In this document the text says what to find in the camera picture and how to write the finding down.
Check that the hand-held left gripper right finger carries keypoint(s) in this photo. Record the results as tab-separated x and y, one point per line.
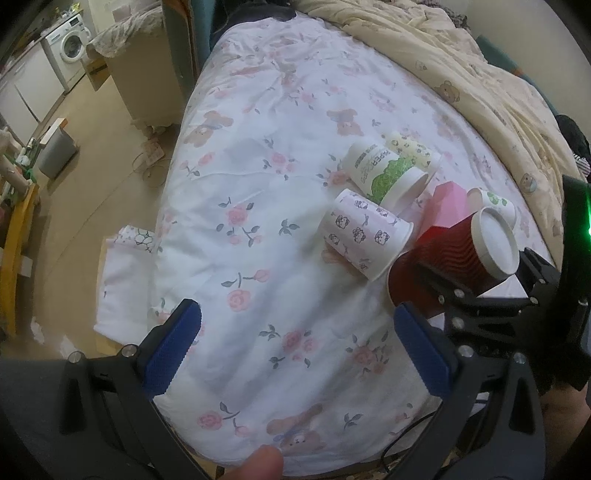
422	355

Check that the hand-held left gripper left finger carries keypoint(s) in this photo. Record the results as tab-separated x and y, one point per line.
173	346

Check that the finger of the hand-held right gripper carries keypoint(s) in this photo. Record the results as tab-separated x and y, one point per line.
538	270
455	295

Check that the dark red ribbed paper cup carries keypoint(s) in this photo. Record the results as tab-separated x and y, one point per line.
455	256

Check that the person's right forearm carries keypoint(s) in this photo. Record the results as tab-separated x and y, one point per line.
568	438

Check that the small white green-dotted paper cup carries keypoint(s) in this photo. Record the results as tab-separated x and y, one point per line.
498	203

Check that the pink paper cup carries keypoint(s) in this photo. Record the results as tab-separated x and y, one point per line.
445	207

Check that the white cat print paper cup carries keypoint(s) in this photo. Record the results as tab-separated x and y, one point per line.
364	233

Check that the white green print paper cup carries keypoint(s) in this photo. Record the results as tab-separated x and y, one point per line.
383	173

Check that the pale yellow print paper cup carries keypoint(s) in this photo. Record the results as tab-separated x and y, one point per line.
415	150

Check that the person's left hand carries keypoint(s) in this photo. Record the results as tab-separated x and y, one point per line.
258	466

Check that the folded white cloth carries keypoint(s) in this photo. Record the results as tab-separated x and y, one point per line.
122	286

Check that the dark cloth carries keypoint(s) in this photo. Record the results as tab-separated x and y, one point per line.
575	138

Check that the white floral bed sheet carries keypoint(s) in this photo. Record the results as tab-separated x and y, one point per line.
277	194

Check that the white power strip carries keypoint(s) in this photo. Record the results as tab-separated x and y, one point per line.
153	150

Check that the cream bear print blanket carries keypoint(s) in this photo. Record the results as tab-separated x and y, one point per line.
485	78

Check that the grey trash bin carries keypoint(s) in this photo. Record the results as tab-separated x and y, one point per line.
55	150

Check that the beige bedside cabinet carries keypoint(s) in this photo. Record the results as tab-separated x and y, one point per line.
143	78

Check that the cardboard box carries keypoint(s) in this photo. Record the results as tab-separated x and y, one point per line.
97	69

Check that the white kitchen cabinet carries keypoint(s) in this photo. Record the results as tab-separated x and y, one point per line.
27	87

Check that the white washing machine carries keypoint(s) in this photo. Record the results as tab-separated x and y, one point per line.
69	48

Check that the yellow wooden frame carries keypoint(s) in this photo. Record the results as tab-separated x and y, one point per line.
16	258

